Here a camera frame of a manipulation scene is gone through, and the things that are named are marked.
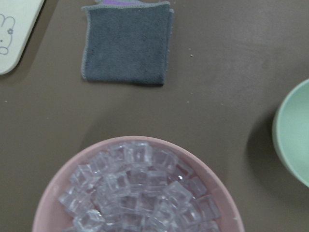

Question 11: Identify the folded grey cloth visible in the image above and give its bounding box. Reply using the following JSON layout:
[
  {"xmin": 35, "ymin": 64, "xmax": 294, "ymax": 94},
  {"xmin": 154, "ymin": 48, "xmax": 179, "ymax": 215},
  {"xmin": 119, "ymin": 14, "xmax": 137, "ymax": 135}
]
[{"xmin": 81, "ymin": 1, "xmax": 174, "ymax": 86}]

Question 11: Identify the pink bowl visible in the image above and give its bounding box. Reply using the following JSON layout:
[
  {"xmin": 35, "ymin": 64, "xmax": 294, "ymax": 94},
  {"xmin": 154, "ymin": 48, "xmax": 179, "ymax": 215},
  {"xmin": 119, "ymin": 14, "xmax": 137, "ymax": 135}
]
[{"xmin": 32, "ymin": 136, "xmax": 245, "ymax": 232}]

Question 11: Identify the mint green bowl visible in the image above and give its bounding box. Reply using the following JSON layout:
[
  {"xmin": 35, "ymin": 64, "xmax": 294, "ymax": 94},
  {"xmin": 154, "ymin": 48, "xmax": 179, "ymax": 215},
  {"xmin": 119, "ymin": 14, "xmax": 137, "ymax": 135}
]
[{"xmin": 272, "ymin": 79, "xmax": 309, "ymax": 187}]

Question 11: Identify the clear ice cubes pile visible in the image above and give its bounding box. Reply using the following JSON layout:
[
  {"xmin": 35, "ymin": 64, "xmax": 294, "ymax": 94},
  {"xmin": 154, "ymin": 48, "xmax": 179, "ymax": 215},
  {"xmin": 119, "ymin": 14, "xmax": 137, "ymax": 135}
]
[{"xmin": 59, "ymin": 141, "xmax": 221, "ymax": 232}]

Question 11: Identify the cream rabbit tray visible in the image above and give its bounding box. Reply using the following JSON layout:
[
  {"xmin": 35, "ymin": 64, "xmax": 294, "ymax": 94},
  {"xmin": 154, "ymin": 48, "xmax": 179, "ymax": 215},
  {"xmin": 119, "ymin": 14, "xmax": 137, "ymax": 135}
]
[{"xmin": 0, "ymin": 0, "xmax": 44, "ymax": 75}]

